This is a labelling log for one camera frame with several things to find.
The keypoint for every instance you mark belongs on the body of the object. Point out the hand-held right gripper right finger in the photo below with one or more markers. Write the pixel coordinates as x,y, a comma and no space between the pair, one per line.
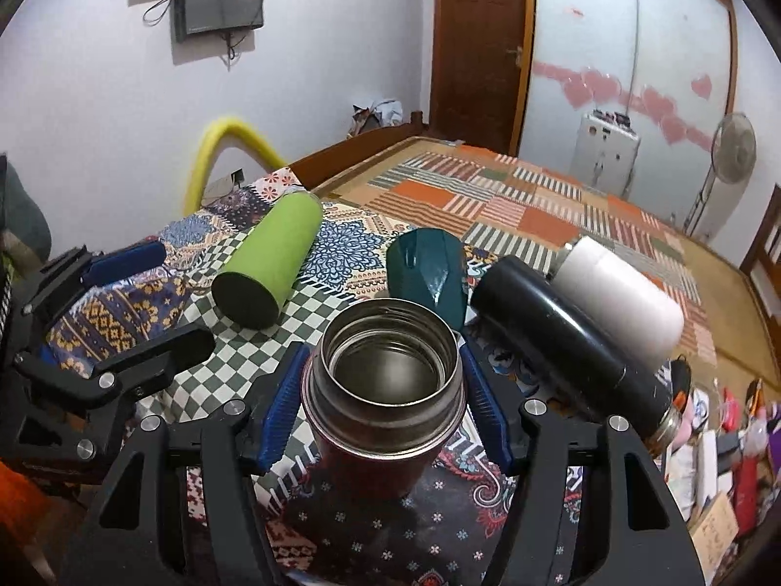
486,406

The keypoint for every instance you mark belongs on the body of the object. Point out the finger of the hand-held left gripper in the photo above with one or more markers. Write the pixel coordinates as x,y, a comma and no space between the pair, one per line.
125,262
158,357

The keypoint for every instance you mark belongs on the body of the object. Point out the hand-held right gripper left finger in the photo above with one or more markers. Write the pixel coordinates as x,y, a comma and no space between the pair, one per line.
279,406

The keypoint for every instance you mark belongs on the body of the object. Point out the red steel thermos cup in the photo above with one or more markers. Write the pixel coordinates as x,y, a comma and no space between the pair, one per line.
378,458

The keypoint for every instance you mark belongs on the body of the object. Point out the green cup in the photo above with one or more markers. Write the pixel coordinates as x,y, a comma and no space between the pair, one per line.
268,256

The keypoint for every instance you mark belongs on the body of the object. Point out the teal faceted cup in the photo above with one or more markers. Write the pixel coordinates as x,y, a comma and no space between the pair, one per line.
421,268

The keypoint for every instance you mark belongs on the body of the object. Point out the orange cloth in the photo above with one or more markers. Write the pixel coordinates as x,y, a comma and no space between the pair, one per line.
18,506

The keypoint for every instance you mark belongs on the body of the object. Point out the black thermos flask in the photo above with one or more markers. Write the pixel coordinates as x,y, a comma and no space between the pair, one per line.
549,329

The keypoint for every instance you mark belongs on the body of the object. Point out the grey cloth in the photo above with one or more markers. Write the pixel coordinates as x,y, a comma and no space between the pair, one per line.
21,213

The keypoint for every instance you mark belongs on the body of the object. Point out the yellow foam tube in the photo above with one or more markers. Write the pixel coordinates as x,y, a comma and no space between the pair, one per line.
204,159

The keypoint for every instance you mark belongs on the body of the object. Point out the white thermos bottle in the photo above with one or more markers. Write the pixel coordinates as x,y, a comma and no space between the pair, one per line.
622,299

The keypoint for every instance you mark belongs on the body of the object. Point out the patterned patchwork blanket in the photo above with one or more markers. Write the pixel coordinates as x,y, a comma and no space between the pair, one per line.
341,244

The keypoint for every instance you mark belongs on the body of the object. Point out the striped orange bed mat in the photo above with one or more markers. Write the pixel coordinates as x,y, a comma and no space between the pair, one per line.
488,195

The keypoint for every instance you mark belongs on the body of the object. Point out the wooden bed headboard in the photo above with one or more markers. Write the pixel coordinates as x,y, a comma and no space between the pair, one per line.
341,162

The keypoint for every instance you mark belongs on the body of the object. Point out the cardboard box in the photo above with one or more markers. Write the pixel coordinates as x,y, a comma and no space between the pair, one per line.
714,528

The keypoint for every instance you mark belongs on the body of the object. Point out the pile of colourful clutter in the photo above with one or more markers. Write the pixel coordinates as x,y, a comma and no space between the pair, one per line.
744,439

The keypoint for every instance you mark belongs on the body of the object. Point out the white appliance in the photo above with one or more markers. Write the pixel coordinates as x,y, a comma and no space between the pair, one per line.
604,152

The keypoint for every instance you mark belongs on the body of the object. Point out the pile of clothes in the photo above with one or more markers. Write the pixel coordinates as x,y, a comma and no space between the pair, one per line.
378,116

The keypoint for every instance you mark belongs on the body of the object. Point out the standing fan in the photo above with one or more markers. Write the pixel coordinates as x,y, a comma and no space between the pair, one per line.
735,146

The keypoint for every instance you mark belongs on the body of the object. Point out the brown wooden door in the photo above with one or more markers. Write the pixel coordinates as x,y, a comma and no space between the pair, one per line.
476,43

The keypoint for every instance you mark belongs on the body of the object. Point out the wardrobe with frosted doors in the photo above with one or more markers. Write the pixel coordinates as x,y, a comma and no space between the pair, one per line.
610,30

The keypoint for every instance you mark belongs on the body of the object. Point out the wall socket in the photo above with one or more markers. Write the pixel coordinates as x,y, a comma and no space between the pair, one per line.
224,183

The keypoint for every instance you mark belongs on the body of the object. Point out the wooden furniture frame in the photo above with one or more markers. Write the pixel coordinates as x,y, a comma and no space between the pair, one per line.
766,244

